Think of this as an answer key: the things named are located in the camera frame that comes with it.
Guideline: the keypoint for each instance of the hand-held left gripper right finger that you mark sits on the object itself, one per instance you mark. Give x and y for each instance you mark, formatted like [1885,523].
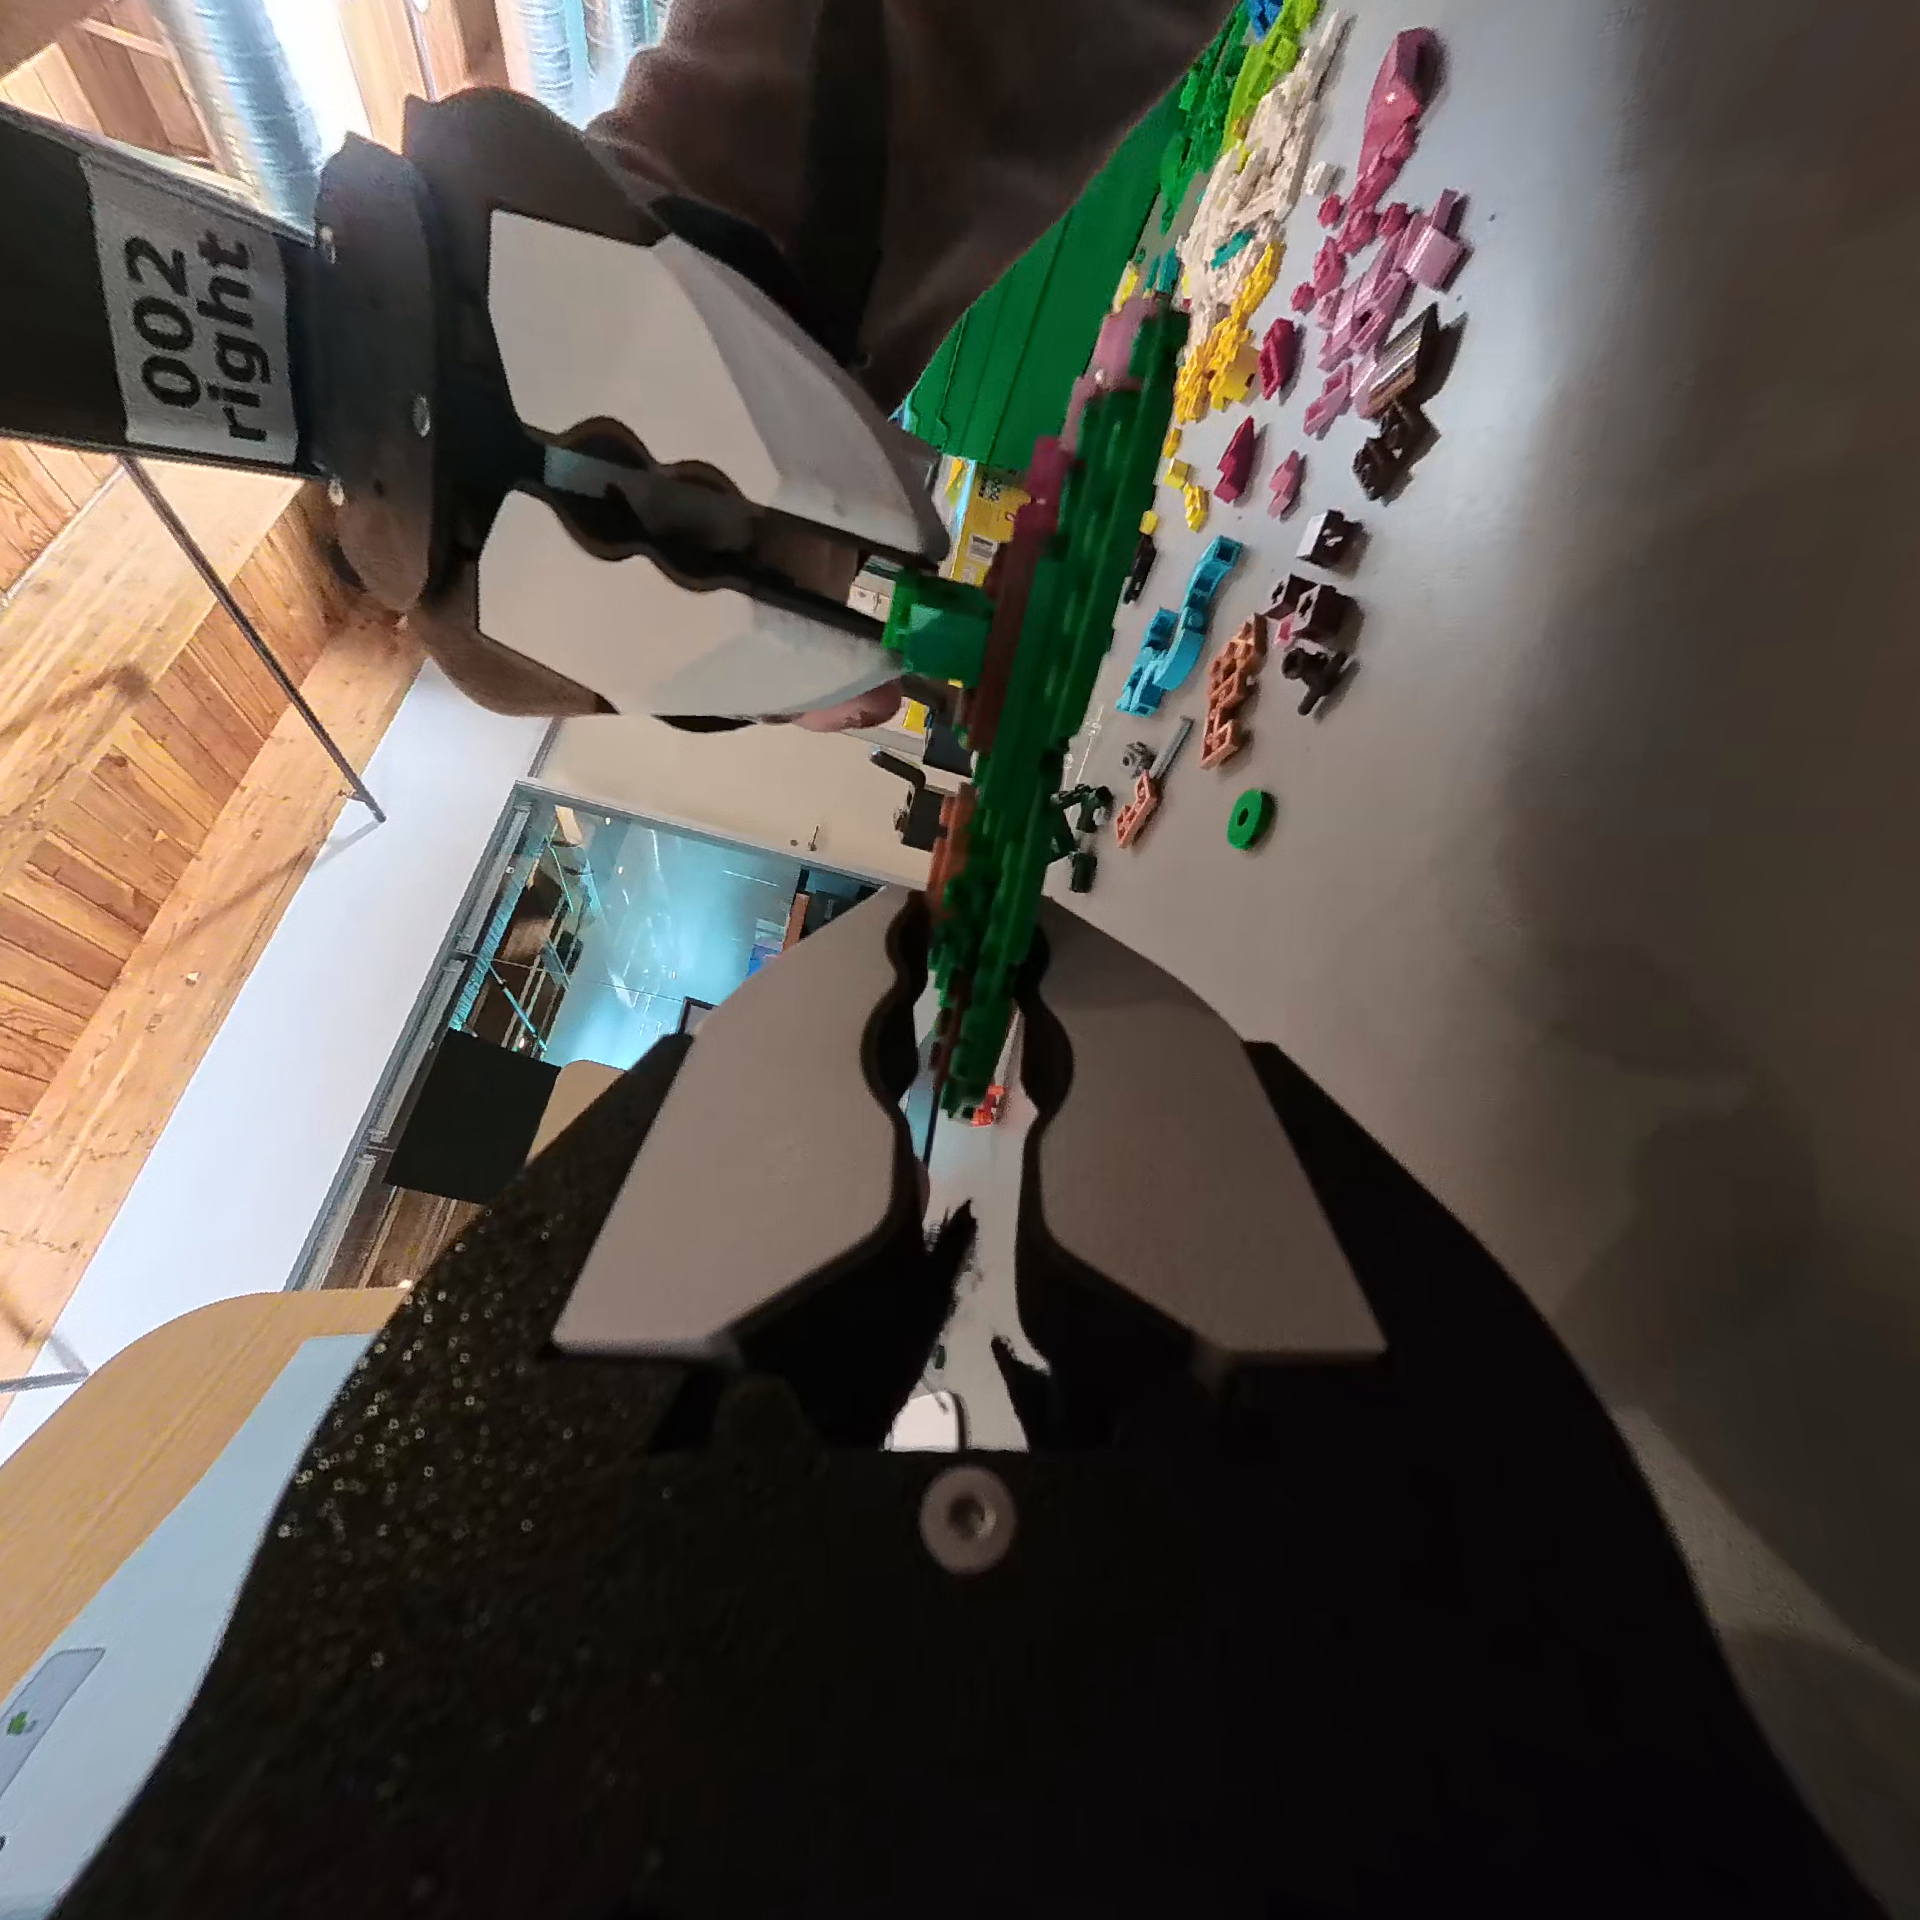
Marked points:
[1184,1171]

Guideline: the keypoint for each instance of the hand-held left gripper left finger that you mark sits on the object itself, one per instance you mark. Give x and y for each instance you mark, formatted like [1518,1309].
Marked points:
[750,1139]

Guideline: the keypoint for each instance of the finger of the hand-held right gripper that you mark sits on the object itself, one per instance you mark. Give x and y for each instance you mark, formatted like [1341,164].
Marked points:
[629,628]
[676,347]

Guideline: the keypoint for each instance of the light green lego piece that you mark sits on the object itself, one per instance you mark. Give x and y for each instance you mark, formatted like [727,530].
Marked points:
[939,623]

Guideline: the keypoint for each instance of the green lego plate build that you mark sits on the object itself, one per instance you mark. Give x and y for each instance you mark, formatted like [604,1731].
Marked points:
[1074,602]

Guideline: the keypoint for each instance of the dark green lego pieces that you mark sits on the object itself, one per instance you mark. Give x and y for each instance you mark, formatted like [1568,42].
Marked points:
[1076,833]

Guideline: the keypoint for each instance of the yellow lego box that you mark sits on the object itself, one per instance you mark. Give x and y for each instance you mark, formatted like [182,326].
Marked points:
[992,517]

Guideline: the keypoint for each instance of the stack of green lego baseplates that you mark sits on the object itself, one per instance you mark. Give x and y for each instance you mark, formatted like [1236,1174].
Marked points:
[1037,347]

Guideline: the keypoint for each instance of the small salmon lattice lego piece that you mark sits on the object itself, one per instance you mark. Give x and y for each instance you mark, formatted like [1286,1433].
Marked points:
[1139,810]

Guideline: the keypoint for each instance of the grey lego rod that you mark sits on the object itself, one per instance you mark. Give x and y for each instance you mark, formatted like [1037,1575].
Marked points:
[1170,748]

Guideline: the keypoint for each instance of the large salmon lattice lego piece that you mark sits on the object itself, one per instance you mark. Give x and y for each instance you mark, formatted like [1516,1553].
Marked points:
[1231,690]

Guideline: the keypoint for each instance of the cyan curved lego piece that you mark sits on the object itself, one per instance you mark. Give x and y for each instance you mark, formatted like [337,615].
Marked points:
[1210,576]
[1158,661]

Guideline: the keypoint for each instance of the pile of yellow lego pieces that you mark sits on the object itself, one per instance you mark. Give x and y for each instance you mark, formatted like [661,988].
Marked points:
[1223,351]

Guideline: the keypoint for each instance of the group of dark brown lego pieces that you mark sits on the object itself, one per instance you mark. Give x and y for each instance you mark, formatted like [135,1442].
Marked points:
[1322,615]

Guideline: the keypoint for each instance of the pile of white lego pieces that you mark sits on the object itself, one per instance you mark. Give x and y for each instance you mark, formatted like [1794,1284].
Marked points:
[1253,167]

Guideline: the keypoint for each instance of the pile of green lego pieces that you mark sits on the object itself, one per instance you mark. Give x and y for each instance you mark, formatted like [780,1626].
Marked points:
[1223,75]

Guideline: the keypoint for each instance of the pile of pink lego pieces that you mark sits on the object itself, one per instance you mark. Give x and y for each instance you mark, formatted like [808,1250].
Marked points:
[1374,283]

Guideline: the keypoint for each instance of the beige chair back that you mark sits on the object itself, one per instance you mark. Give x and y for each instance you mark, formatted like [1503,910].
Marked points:
[576,1103]

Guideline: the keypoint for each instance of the glass partition window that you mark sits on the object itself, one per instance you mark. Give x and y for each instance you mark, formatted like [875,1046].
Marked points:
[645,913]

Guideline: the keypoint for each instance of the black panel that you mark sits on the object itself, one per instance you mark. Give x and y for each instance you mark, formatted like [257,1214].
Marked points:
[468,1119]

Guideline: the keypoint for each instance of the black device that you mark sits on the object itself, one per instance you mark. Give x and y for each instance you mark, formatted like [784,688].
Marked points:
[923,804]

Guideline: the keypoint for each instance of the person's dark brown sweater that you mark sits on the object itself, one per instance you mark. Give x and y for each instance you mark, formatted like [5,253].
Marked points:
[976,150]

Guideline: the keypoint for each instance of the black metal ceiling rod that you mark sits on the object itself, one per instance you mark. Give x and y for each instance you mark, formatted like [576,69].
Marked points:
[257,628]

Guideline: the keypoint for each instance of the silver ventilation duct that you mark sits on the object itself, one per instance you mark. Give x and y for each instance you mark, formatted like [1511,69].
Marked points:
[262,92]

